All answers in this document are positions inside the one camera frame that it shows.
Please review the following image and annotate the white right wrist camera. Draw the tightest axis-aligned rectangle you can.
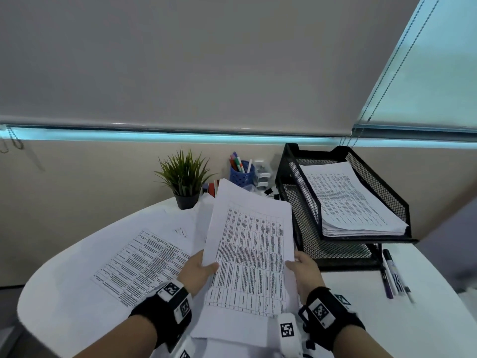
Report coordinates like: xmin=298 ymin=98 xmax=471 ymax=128
xmin=278 ymin=313 xmax=305 ymax=358

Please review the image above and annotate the black marker pen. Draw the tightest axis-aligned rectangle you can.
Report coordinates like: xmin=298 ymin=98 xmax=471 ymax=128
xmin=383 ymin=249 xmax=414 ymax=304

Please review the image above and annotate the white table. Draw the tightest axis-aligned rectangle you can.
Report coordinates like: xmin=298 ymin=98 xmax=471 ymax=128
xmin=16 ymin=197 xmax=477 ymax=358

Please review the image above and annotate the black left wristband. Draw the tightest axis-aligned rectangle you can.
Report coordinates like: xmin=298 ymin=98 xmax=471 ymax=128
xmin=128 ymin=279 xmax=194 ymax=351

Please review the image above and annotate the person's left hand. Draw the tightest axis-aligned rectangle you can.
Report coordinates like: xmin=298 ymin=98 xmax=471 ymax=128
xmin=177 ymin=251 xmax=220 ymax=297

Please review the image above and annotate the person's right hand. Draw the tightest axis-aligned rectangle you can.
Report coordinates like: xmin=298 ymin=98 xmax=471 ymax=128
xmin=285 ymin=251 xmax=327 ymax=306

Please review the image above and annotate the black mesh paper tray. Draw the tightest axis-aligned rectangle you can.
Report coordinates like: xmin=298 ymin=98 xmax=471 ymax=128
xmin=275 ymin=142 xmax=420 ymax=272

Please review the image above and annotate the black right wristband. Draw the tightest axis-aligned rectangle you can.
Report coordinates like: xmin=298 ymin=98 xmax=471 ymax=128
xmin=298 ymin=286 xmax=366 ymax=351

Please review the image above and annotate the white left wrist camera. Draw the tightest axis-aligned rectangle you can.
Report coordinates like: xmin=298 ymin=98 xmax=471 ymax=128
xmin=177 ymin=337 xmax=196 ymax=358

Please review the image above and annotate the person's left forearm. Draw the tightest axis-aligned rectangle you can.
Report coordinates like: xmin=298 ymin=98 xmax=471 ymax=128
xmin=73 ymin=315 xmax=157 ymax=358

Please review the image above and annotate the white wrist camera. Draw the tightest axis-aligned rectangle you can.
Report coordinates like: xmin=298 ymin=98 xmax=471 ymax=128
xmin=177 ymin=337 xmax=196 ymax=358
xmin=278 ymin=313 xmax=305 ymax=358

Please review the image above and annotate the white tape dispenser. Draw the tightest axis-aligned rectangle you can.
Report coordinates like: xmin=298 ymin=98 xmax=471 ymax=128
xmin=254 ymin=159 xmax=273 ymax=189

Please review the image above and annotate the dark blue pen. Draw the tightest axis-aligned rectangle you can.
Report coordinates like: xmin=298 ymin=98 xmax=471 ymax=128
xmin=380 ymin=270 xmax=395 ymax=299

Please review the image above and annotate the pile of papers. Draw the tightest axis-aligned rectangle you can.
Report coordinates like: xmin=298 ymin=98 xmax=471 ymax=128
xmin=91 ymin=193 xmax=303 ymax=358

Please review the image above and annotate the wide grey roller blind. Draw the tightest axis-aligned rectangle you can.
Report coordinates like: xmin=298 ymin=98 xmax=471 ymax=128
xmin=0 ymin=0 xmax=429 ymax=137

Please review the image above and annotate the black wristband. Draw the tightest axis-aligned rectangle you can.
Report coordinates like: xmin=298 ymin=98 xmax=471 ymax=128
xmin=128 ymin=279 xmax=194 ymax=351
xmin=298 ymin=286 xmax=366 ymax=351

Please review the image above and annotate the blue pen holder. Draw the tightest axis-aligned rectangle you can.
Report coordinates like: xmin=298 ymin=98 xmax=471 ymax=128
xmin=229 ymin=160 xmax=256 ymax=187

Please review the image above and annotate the person's right forearm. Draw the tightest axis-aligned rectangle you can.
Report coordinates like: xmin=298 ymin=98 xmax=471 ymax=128
xmin=331 ymin=326 xmax=394 ymax=358

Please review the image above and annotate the glass window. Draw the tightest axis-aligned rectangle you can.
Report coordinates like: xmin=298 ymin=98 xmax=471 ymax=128
xmin=0 ymin=0 xmax=477 ymax=150

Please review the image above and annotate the metal bead chain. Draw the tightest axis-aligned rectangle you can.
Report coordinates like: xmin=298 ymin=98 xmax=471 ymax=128
xmin=339 ymin=0 xmax=442 ymax=148
xmin=0 ymin=124 xmax=25 ymax=153

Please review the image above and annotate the potted green plant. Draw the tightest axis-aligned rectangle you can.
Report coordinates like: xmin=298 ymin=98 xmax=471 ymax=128
xmin=154 ymin=149 xmax=217 ymax=210

